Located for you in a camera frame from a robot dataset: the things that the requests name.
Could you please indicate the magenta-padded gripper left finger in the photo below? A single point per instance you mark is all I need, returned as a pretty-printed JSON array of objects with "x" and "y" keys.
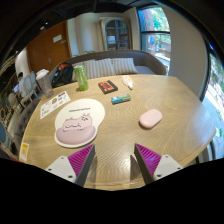
[{"x": 63, "y": 166}]

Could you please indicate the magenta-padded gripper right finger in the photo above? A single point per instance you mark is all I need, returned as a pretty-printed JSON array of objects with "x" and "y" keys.
[{"x": 165, "y": 165}]

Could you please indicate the pink computer mouse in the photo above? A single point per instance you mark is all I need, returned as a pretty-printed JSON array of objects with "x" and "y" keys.
[{"x": 150, "y": 118}]

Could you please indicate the white mouse pad pink hippo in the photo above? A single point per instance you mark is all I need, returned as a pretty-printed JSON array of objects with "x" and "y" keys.
[{"x": 78, "y": 120}]

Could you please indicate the yellow sticker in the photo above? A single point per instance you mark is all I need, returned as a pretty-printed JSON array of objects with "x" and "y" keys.
[{"x": 24, "y": 152}]

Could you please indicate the grey tufted chair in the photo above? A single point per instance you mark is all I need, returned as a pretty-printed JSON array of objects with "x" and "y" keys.
[{"x": 23, "y": 121}]

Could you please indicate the white sticker sheet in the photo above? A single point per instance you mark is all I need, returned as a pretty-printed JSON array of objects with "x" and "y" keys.
[{"x": 55, "y": 104}]

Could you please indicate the green blue gum pack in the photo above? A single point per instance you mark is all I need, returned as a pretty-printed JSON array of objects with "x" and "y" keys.
[{"x": 120, "y": 99}]

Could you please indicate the green drink can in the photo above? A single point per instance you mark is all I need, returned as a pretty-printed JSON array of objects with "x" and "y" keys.
[{"x": 81, "y": 78}]

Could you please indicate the black backpack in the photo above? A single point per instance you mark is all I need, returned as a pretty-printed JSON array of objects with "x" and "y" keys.
[{"x": 62, "y": 76}]

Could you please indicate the white tube with orange label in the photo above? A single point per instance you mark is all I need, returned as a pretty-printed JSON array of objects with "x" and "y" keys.
[{"x": 127, "y": 81}]

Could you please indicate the black box with orange print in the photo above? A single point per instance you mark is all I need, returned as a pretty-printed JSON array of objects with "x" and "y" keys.
[{"x": 107, "y": 86}]

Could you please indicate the person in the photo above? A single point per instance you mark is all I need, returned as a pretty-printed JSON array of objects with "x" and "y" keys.
[{"x": 20, "y": 83}]

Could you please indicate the grey curved sofa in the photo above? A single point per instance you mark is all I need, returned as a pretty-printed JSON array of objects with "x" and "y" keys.
[{"x": 146, "y": 61}]

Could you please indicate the brown wooden door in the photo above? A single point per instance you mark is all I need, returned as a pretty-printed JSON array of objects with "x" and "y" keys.
[{"x": 46, "y": 46}]

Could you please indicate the dark-framed window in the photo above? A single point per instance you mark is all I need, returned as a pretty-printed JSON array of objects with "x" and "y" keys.
[{"x": 155, "y": 36}]

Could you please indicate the glass-door cabinet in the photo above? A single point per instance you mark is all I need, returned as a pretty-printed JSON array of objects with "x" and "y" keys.
[{"x": 115, "y": 33}]

